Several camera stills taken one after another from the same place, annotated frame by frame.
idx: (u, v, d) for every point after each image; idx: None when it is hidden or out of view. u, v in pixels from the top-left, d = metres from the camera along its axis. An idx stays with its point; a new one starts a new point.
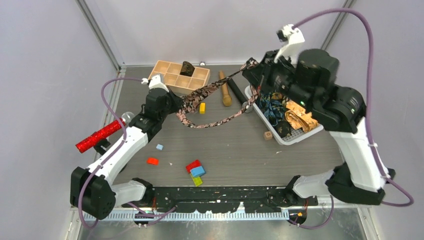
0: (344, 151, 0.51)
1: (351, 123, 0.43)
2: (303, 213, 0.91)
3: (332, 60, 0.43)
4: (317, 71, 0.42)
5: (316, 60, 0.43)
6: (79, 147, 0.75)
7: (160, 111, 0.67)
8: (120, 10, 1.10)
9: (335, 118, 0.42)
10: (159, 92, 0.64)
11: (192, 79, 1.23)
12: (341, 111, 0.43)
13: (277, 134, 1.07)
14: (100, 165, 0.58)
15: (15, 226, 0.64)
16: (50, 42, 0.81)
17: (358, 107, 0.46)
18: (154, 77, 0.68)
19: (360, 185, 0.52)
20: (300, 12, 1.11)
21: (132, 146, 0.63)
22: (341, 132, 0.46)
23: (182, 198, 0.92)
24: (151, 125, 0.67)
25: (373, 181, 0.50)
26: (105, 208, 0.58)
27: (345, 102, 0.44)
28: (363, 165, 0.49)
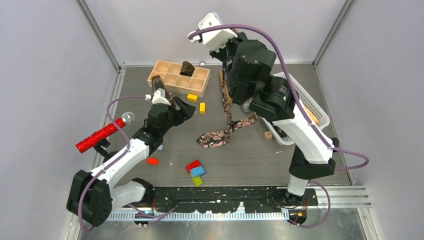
0: (291, 135, 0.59)
1: (286, 110, 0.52)
2: (303, 213, 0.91)
3: (270, 53, 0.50)
4: (259, 66, 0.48)
5: (255, 56, 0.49)
6: (79, 147, 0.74)
7: (162, 126, 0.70)
8: (120, 11, 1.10)
9: (272, 110, 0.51)
10: (162, 107, 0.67)
11: (192, 79, 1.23)
12: (275, 102, 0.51)
13: (277, 134, 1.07)
14: (103, 170, 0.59)
15: (14, 227, 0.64)
16: (51, 43, 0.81)
17: (288, 94, 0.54)
18: (156, 93, 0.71)
19: (313, 160, 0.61)
20: (301, 12, 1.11)
21: (135, 156, 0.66)
22: (281, 119, 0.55)
23: (182, 198, 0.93)
24: (153, 138, 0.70)
25: (323, 154, 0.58)
26: (101, 214, 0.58)
27: (276, 92, 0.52)
28: (311, 144, 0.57)
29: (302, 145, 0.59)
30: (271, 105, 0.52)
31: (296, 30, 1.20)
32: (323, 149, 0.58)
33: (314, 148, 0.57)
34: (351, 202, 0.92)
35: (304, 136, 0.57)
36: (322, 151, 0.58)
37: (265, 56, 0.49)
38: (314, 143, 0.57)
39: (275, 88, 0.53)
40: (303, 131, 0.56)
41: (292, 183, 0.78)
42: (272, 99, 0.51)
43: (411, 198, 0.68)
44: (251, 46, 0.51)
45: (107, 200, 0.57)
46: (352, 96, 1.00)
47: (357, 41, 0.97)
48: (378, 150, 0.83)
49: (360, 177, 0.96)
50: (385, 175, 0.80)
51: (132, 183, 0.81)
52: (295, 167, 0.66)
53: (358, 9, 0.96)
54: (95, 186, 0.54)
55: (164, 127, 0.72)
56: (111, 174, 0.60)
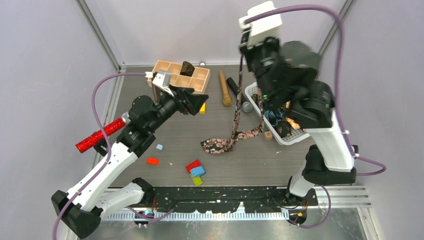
0: (319, 144, 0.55)
1: (328, 119, 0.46)
2: (302, 213, 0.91)
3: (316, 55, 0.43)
4: (301, 70, 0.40)
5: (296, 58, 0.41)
6: (79, 147, 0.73)
7: (150, 123, 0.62)
8: (120, 10, 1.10)
9: (312, 116, 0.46)
10: (146, 104, 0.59)
11: (192, 79, 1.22)
12: (319, 108, 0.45)
13: (277, 134, 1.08)
14: (78, 192, 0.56)
15: (14, 227, 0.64)
16: (50, 43, 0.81)
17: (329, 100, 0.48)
18: (158, 78, 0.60)
19: (335, 168, 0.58)
20: (301, 12, 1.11)
21: (116, 167, 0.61)
22: (319, 127, 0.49)
23: (182, 198, 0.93)
24: (140, 140, 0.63)
25: (347, 164, 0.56)
26: (87, 229, 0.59)
27: (317, 98, 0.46)
28: (340, 154, 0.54)
29: (329, 154, 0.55)
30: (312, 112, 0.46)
31: (297, 30, 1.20)
32: (348, 159, 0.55)
33: (341, 157, 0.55)
34: (351, 202, 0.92)
35: (335, 146, 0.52)
36: (348, 161, 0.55)
37: (313, 57, 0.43)
38: (343, 153, 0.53)
39: (318, 94, 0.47)
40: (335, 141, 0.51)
41: (294, 184, 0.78)
42: (312, 106, 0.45)
43: (411, 198, 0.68)
44: (294, 46, 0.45)
45: (87, 219, 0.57)
46: (352, 96, 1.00)
47: (357, 41, 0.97)
48: (378, 150, 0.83)
49: (360, 178, 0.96)
50: (385, 175, 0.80)
51: (130, 186, 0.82)
52: (311, 173, 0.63)
53: (358, 8, 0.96)
54: (69, 214, 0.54)
55: (155, 125, 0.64)
56: (87, 195, 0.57)
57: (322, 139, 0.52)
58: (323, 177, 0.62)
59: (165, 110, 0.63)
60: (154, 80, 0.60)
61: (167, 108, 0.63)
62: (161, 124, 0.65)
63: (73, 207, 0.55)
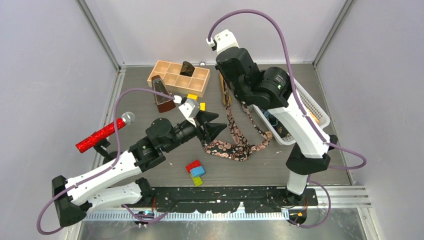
0: (287, 128, 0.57)
1: (280, 98, 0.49)
2: (303, 213, 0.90)
3: (241, 51, 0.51)
4: (231, 62, 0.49)
5: (227, 55, 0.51)
6: (79, 147, 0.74)
7: (164, 144, 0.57)
8: (120, 10, 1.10)
9: (264, 96, 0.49)
10: (164, 128, 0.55)
11: (192, 79, 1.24)
12: (267, 88, 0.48)
13: (277, 134, 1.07)
14: (76, 184, 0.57)
15: (15, 226, 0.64)
16: (51, 43, 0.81)
17: (284, 83, 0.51)
18: (186, 108, 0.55)
19: (308, 154, 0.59)
20: (301, 12, 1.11)
21: (119, 174, 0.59)
22: (275, 108, 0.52)
23: (182, 198, 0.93)
24: (150, 157, 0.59)
25: (317, 148, 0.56)
26: (70, 220, 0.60)
27: (270, 81, 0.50)
28: (306, 137, 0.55)
29: (298, 137, 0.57)
30: (265, 93, 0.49)
31: (296, 29, 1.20)
32: (318, 143, 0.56)
33: (308, 140, 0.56)
34: (351, 202, 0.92)
35: (299, 129, 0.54)
36: (317, 145, 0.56)
37: (236, 53, 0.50)
38: (308, 136, 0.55)
39: (271, 77, 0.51)
40: (297, 122, 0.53)
41: (290, 179, 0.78)
42: (263, 88, 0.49)
43: (410, 198, 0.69)
44: (228, 50, 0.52)
45: (72, 213, 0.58)
46: (352, 96, 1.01)
47: (357, 41, 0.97)
48: (378, 150, 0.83)
49: (360, 178, 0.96)
50: (385, 175, 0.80)
51: (132, 186, 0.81)
52: (292, 160, 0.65)
53: (358, 8, 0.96)
54: (59, 203, 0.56)
55: (169, 147, 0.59)
56: (81, 192, 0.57)
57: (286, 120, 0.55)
58: (301, 163, 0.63)
59: (182, 134, 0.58)
60: (180, 107, 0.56)
61: (185, 133, 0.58)
62: (175, 147, 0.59)
63: (65, 198, 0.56)
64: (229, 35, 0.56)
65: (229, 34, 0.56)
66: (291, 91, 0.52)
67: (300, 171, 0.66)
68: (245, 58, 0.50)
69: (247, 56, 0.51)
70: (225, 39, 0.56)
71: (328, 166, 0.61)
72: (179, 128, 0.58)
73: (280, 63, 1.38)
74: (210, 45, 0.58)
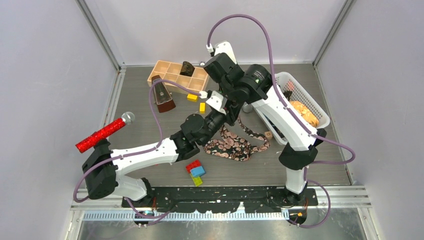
0: (272, 121, 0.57)
1: (258, 91, 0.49)
2: (303, 213, 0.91)
3: (222, 54, 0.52)
4: (213, 64, 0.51)
5: (209, 59, 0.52)
6: (79, 147, 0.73)
7: (200, 138, 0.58)
8: (120, 11, 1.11)
9: (243, 90, 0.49)
10: (198, 124, 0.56)
11: (192, 79, 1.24)
12: (246, 83, 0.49)
13: (277, 134, 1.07)
14: (121, 155, 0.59)
15: (15, 226, 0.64)
16: (50, 43, 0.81)
17: (263, 77, 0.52)
18: (215, 101, 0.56)
19: (296, 147, 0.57)
20: (301, 12, 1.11)
21: (159, 157, 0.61)
22: (257, 101, 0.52)
23: (182, 198, 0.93)
24: (186, 149, 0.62)
25: (302, 140, 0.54)
26: (99, 194, 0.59)
27: (249, 76, 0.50)
28: (289, 128, 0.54)
29: (283, 130, 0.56)
30: (244, 87, 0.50)
31: (296, 29, 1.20)
32: (303, 135, 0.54)
33: (292, 132, 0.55)
34: (351, 202, 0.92)
35: (282, 121, 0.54)
36: (301, 137, 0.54)
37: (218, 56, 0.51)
38: (291, 127, 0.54)
39: (250, 73, 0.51)
40: (277, 113, 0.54)
41: (288, 178, 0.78)
42: (243, 82, 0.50)
43: (410, 198, 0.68)
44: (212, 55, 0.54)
45: (106, 186, 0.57)
46: (352, 96, 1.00)
47: (357, 41, 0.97)
48: (378, 150, 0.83)
49: (360, 178, 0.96)
50: (386, 176, 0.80)
51: (140, 182, 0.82)
52: (283, 155, 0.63)
53: (358, 8, 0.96)
54: (103, 170, 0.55)
55: (205, 140, 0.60)
56: (124, 164, 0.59)
57: (268, 113, 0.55)
58: (292, 157, 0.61)
59: (213, 125, 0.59)
60: (208, 101, 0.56)
61: (216, 123, 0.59)
62: (210, 139, 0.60)
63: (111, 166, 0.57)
64: (226, 44, 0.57)
65: (227, 43, 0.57)
66: (271, 85, 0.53)
67: (292, 166, 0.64)
68: (226, 59, 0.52)
69: (228, 57, 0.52)
70: (223, 48, 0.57)
71: (315, 157, 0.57)
72: (210, 119, 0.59)
73: (280, 63, 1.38)
74: (209, 50, 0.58)
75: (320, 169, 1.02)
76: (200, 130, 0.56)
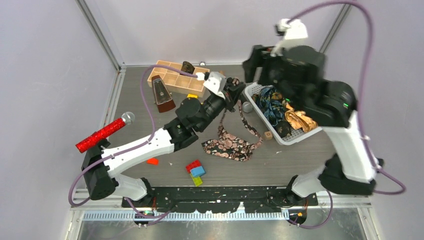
0: (335, 146, 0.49)
1: (345, 119, 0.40)
2: (302, 213, 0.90)
3: (317, 54, 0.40)
4: (305, 67, 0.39)
5: (300, 56, 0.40)
6: (78, 147, 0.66)
7: (197, 124, 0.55)
8: (120, 10, 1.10)
9: (328, 114, 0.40)
10: (193, 107, 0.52)
11: (192, 79, 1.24)
12: (334, 106, 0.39)
13: (277, 134, 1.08)
14: (112, 155, 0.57)
15: (14, 227, 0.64)
16: (51, 43, 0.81)
17: (349, 101, 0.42)
18: (212, 83, 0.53)
19: (353, 177, 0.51)
20: (301, 12, 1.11)
21: (154, 150, 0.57)
22: (333, 127, 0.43)
23: (182, 198, 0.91)
24: (183, 137, 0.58)
25: (365, 173, 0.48)
26: (100, 194, 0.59)
27: (335, 97, 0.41)
28: (357, 161, 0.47)
29: (348, 159, 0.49)
30: (327, 109, 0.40)
31: None
32: (368, 168, 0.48)
33: (358, 164, 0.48)
34: (351, 202, 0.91)
35: (354, 153, 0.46)
36: (367, 170, 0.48)
37: (316, 57, 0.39)
38: (362, 161, 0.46)
39: (336, 92, 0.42)
40: (351, 144, 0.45)
41: (302, 183, 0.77)
42: (330, 103, 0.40)
43: (410, 198, 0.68)
44: (300, 49, 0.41)
45: (105, 185, 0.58)
46: None
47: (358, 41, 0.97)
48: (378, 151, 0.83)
49: None
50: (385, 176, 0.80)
51: (139, 182, 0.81)
52: (327, 179, 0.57)
53: None
54: (96, 171, 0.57)
55: (203, 127, 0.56)
56: (116, 162, 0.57)
57: (341, 142, 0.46)
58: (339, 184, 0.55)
59: (211, 111, 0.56)
60: (206, 84, 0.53)
61: (214, 108, 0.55)
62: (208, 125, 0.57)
63: (103, 167, 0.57)
64: (302, 27, 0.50)
65: (302, 26, 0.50)
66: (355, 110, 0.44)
67: (335, 190, 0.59)
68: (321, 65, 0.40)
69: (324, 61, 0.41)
70: (296, 30, 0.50)
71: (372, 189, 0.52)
72: (208, 104, 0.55)
73: None
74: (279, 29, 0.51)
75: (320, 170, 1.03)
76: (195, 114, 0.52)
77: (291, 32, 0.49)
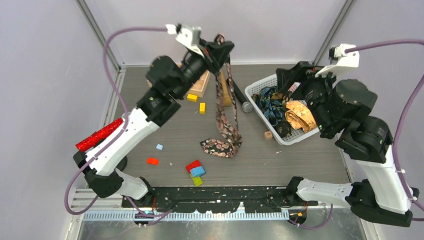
0: (371, 176, 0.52)
1: (380, 154, 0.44)
2: (303, 213, 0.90)
3: (370, 94, 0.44)
4: (356, 107, 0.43)
5: (355, 94, 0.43)
6: (79, 147, 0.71)
7: (174, 89, 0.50)
8: (120, 10, 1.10)
9: (363, 150, 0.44)
10: (165, 67, 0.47)
11: None
12: (369, 143, 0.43)
13: (277, 134, 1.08)
14: (95, 156, 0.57)
15: (14, 226, 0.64)
16: (51, 43, 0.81)
17: (385, 136, 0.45)
18: (184, 36, 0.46)
19: (387, 207, 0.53)
20: (301, 12, 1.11)
21: (134, 134, 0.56)
22: (369, 161, 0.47)
23: (182, 198, 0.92)
24: (161, 107, 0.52)
25: (401, 205, 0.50)
26: (107, 190, 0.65)
27: (372, 132, 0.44)
28: (392, 191, 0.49)
29: (382, 189, 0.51)
30: (362, 145, 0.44)
31: (297, 30, 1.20)
32: (404, 199, 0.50)
33: (393, 195, 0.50)
34: None
35: (389, 184, 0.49)
36: (402, 202, 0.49)
37: (368, 97, 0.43)
38: (397, 192, 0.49)
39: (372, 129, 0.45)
40: (386, 176, 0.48)
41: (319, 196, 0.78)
42: (366, 139, 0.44)
43: None
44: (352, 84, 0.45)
45: (105, 183, 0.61)
46: None
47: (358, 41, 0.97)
48: None
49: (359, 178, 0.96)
50: None
51: (140, 180, 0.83)
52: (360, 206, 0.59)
53: None
54: (86, 176, 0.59)
55: (181, 91, 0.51)
56: (102, 161, 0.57)
57: (375, 172, 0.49)
58: (371, 213, 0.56)
59: (191, 73, 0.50)
60: (177, 37, 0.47)
61: (193, 70, 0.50)
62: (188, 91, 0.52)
63: (90, 171, 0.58)
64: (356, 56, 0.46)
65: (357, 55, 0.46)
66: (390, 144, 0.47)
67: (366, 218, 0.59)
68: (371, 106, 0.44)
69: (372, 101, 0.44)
70: (350, 58, 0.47)
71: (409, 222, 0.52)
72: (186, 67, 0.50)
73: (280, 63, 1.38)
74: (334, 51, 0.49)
75: (320, 170, 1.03)
76: (170, 75, 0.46)
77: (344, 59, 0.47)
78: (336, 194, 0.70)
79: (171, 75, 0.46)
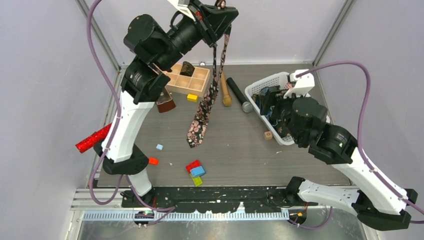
0: (355, 181, 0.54)
1: (342, 156, 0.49)
2: (302, 213, 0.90)
3: (321, 108, 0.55)
4: (310, 118, 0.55)
5: (308, 109, 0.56)
6: (79, 147, 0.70)
7: (158, 55, 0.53)
8: (120, 10, 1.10)
9: (327, 154, 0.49)
10: (145, 28, 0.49)
11: (192, 79, 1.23)
12: (329, 147, 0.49)
13: (277, 134, 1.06)
14: (107, 147, 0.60)
15: (14, 226, 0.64)
16: (51, 43, 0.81)
17: (345, 141, 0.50)
18: None
19: (382, 209, 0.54)
20: (301, 12, 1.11)
21: (130, 121, 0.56)
22: (338, 164, 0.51)
23: (182, 198, 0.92)
24: (144, 82, 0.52)
25: (392, 204, 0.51)
26: (136, 168, 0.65)
27: (332, 139, 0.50)
28: (376, 192, 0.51)
29: (368, 192, 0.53)
30: (326, 150, 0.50)
31: (297, 30, 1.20)
32: (392, 198, 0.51)
33: (380, 195, 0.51)
34: None
35: (370, 185, 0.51)
36: (392, 201, 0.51)
37: (319, 111, 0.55)
38: (381, 192, 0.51)
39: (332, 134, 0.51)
40: (364, 177, 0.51)
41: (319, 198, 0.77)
42: (328, 145, 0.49)
43: None
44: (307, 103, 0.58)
45: (126, 166, 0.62)
46: None
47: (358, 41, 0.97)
48: None
49: None
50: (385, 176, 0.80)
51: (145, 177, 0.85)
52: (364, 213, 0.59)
53: None
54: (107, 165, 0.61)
55: (165, 57, 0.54)
56: (114, 150, 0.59)
57: (353, 176, 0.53)
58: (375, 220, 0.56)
59: (180, 40, 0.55)
60: None
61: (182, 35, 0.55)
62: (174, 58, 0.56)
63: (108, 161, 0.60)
64: (310, 77, 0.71)
65: (310, 77, 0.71)
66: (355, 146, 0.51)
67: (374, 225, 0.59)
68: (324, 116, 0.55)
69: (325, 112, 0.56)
70: (306, 79, 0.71)
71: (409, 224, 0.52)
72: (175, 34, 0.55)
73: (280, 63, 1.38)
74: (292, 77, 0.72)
75: (320, 170, 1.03)
76: (150, 36, 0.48)
77: (302, 82, 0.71)
78: (342, 200, 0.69)
79: (151, 36, 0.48)
